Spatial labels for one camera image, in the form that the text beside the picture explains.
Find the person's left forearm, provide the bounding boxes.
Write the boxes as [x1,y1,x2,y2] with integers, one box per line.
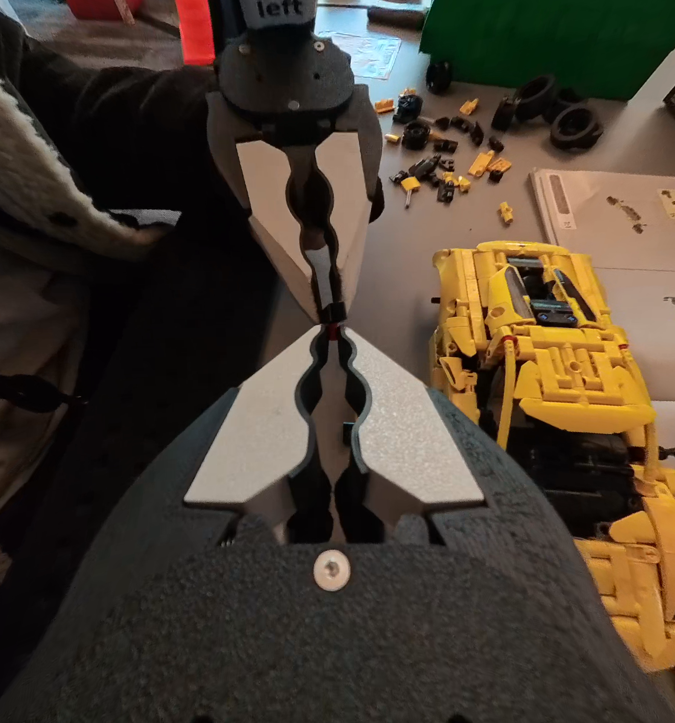
[71,64,284,362]

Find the red plastic crate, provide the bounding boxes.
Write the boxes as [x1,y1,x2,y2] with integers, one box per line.
[65,0,144,21]

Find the open instruction booklet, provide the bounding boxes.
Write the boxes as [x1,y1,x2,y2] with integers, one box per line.
[528,165,675,454]

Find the orange traffic cone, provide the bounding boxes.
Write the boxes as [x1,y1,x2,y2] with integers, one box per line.
[174,0,218,67]

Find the yellow toy brick car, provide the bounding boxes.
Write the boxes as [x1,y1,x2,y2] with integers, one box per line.
[427,241,675,674]

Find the grey desk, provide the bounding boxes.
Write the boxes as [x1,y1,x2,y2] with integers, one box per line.
[270,0,675,723]

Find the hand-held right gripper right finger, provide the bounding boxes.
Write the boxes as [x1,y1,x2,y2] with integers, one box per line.
[339,328,488,533]

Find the printed leaflet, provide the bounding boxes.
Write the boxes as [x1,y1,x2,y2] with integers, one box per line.
[332,30,404,82]

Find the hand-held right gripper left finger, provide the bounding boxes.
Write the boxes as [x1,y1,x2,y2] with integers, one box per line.
[184,326,328,533]

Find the green plastic bin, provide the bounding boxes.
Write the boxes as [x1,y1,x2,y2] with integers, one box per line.
[418,0,675,104]

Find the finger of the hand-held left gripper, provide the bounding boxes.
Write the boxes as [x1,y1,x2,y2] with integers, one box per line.
[314,130,372,310]
[236,138,322,325]

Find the scattered toy brick pieces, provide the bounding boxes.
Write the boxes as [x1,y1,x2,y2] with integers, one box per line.
[373,86,517,228]

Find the black tool handle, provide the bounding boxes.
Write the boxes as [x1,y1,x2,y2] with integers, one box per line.
[366,6,430,31]

